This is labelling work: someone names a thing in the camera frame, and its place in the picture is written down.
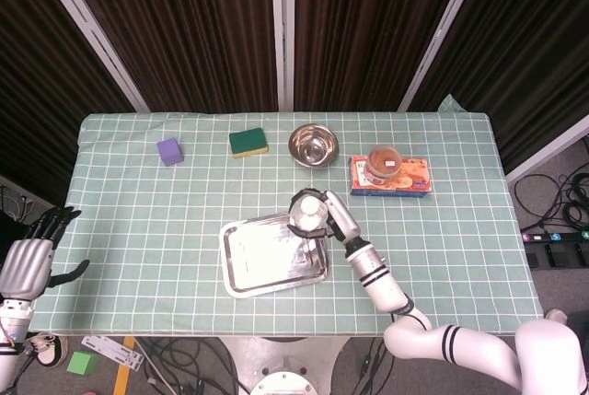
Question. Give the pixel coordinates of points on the stainless steel bowl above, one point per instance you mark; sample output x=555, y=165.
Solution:
x=314, y=146

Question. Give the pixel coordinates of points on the dark brown corrugated panel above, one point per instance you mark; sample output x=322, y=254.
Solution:
x=37, y=68
x=368, y=31
x=529, y=45
x=193, y=31

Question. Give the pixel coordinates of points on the green checked tablecloth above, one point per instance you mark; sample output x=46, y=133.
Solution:
x=138, y=229

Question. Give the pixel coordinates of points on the black numbered foot pedal board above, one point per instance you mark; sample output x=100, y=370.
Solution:
x=557, y=252

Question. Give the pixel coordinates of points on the purple foam cube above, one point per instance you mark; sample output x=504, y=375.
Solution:
x=170, y=152

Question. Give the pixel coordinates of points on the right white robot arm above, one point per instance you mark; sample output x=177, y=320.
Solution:
x=382, y=284

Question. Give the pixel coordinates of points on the green yellow sponge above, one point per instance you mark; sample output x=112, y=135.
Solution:
x=248, y=141

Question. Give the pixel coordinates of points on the yellow floor tape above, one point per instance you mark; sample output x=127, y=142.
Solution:
x=123, y=367

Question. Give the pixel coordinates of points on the black white sneaker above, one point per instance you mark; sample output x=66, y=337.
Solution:
x=48, y=351

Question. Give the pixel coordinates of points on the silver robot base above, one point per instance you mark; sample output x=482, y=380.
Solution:
x=280, y=367

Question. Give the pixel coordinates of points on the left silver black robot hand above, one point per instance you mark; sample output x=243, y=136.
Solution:
x=25, y=261

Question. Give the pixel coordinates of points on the white printed paper strip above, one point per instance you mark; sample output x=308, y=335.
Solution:
x=112, y=352

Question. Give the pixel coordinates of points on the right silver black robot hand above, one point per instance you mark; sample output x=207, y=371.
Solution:
x=343, y=217

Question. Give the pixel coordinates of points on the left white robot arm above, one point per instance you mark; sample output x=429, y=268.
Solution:
x=11, y=321

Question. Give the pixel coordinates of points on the clear jar orange contents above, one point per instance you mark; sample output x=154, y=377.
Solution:
x=385, y=162

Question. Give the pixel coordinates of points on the white round object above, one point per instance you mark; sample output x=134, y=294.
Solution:
x=309, y=208

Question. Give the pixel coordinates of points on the stainless steel tray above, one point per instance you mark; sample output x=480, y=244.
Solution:
x=262, y=257

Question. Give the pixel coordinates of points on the white partition frame post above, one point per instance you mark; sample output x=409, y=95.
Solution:
x=282, y=31
x=547, y=155
x=442, y=31
x=92, y=31

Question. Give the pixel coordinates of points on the green cube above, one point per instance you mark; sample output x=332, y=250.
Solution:
x=82, y=363

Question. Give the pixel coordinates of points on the orange blue cracker box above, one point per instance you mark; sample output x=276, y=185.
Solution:
x=416, y=179

